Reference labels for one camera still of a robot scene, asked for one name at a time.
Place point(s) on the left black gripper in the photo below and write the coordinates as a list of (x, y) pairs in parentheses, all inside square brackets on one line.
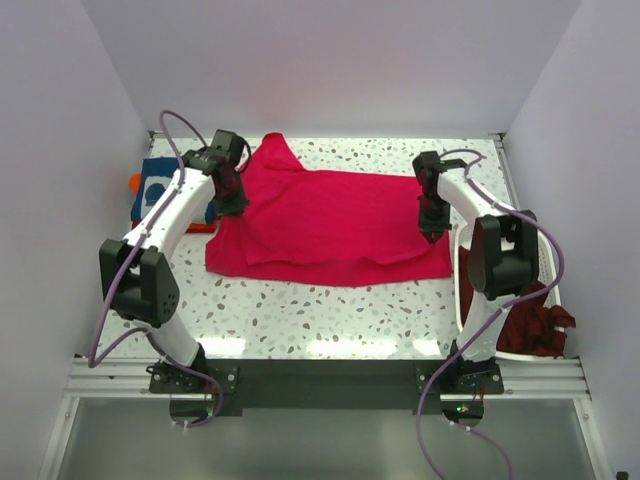
[(237, 205)]

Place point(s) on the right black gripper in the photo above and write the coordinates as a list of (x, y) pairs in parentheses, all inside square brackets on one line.
[(429, 227)]

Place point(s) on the pink t shirt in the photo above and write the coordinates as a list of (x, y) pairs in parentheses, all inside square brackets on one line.
[(324, 227)]

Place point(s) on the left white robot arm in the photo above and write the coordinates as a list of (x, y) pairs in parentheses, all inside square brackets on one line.
[(136, 276)]

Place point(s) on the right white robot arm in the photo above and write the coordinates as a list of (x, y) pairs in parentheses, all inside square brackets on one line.
[(503, 257)]

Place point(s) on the folded blue t shirt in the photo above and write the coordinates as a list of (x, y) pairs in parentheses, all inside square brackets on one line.
[(161, 166)]

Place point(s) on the folded orange t shirt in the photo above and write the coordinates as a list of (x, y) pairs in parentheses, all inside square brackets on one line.
[(148, 190)]

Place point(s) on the dark red t shirt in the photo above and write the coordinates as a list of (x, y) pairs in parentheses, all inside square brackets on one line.
[(531, 328)]

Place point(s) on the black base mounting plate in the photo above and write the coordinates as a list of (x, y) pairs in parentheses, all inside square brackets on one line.
[(229, 387)]

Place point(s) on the silver aluminium frame rail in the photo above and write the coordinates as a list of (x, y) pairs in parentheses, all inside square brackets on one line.
[(541, 379)]

